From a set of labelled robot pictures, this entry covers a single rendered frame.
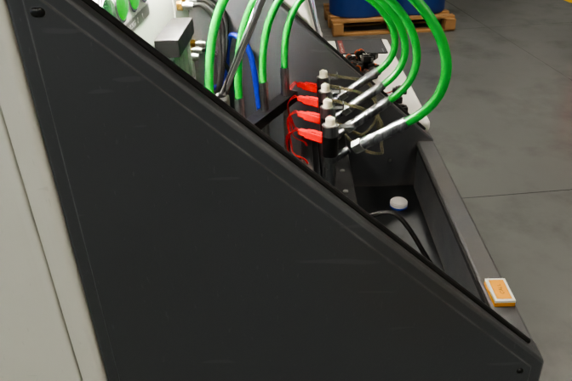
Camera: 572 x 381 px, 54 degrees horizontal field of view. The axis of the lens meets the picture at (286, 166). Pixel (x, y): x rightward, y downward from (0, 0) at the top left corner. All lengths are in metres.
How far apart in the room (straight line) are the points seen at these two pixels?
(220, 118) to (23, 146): 0.21
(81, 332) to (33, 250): 0.13
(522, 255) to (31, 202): 2.25
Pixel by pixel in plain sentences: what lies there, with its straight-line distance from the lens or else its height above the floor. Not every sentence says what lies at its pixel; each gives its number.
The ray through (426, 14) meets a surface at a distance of 0.77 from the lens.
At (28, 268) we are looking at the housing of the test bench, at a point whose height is 1.12.
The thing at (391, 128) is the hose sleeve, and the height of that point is 1.18.
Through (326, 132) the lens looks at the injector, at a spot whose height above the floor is 1.13.
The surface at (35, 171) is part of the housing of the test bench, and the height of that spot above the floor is 1.25.
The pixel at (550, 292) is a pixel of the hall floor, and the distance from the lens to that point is 2.50.
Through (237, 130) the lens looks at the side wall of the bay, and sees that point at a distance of 0.58.
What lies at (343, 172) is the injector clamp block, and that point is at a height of 0.98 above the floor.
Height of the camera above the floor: 1.53
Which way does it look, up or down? 29 degrees down
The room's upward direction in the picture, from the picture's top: 2 degrees counter-clockwise
